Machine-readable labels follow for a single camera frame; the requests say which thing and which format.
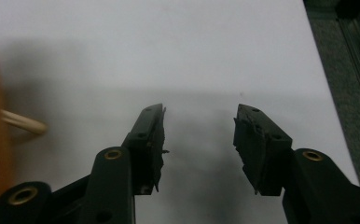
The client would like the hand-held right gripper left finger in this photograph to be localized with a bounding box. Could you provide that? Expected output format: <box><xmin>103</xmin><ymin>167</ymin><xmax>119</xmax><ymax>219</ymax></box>
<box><xmin>121</xmin><ymin>103</ymin><xmax>170</xmax><ymax>196</ymax></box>

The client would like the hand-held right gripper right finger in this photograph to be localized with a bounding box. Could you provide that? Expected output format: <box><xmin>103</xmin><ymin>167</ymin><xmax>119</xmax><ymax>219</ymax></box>
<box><xmin>232</xmin><ymin>104</ymin><xmax>294</xmax><ymax>197</ymax></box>

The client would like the white table mat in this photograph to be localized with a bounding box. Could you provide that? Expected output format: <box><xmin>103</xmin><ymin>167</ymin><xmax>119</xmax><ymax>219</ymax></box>
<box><xmin>0</xmin><ymin>0</ymin><xmax>360</xmax><ymax>224</ymax></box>

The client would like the cream round rod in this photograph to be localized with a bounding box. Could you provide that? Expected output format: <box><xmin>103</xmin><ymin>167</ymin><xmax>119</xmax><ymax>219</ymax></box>
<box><xmin>0</xmin><ymin>109</ymin><xmax>48</xmax><ymax>135</ymax></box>

